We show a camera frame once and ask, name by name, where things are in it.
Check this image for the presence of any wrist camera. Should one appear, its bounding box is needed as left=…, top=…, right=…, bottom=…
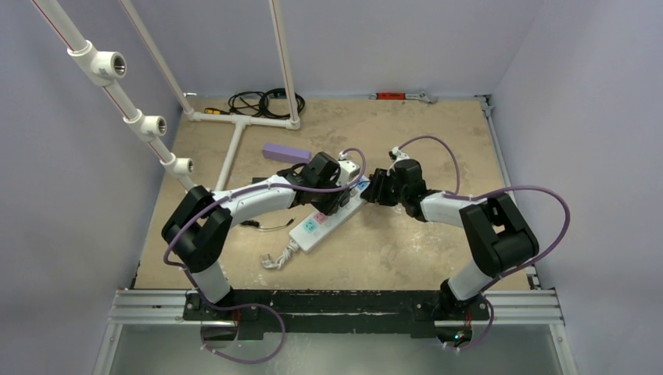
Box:
left=389, top=147, right=410, bottom=163
left=336, top=153, right=360, bottom=186

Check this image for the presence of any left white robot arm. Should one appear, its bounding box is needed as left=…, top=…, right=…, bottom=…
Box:
left=161, top=152, right=366, bottom=320

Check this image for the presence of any purple rectangular box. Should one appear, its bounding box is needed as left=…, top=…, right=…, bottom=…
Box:
left=262, top=143, right=312, bottom=164

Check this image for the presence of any white power strip cord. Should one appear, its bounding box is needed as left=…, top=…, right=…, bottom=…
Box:
left=260, top=240, right=300, bottom=271

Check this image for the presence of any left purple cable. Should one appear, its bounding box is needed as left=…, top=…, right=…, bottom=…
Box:
left=163, top=147, right=367, bottom=306

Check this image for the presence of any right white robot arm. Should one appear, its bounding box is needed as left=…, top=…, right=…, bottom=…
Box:
left=361, top=159, right=539, bottom=318

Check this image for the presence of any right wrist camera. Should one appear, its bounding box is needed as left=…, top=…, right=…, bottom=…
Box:
left=389, top=147, right=410, bottom=163

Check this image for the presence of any yellow handled screwdriver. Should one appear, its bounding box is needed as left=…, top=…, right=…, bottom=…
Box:
left=204, top=107, right=229, bottom=115

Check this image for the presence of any purple cable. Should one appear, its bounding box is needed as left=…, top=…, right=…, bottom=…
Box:
left=396, top=135, right=571, bottom=296
left=163, top=147, right=367, bottom=306

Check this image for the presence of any red adjustable wrench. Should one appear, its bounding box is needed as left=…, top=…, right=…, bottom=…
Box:
left=368, top=91, right=438, bottom=104

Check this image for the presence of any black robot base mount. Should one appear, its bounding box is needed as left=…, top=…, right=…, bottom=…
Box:
left=184, top=286, right=494, bottom=348

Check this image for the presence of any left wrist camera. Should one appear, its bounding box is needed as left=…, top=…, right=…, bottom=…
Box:
left=336, top=153, right=360, bottom=186

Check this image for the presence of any black coiled cable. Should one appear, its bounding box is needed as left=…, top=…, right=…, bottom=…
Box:
left=228, top=88, right=306, bottom=119

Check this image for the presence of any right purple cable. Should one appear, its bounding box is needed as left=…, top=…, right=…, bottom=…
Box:
left=396, top=135, right=571, bottom=296

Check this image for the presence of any white power strip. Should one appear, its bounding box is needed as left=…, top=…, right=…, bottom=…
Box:
left=289, top=176, right=369, bottom=252

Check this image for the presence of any white pvc pipe frame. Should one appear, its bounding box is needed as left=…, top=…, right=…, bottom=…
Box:
left=30, top=0, right=303, bottom=191

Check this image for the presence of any aluminium rail frame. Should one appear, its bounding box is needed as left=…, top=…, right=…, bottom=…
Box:
left=94, top=96, right=575, bottom=374

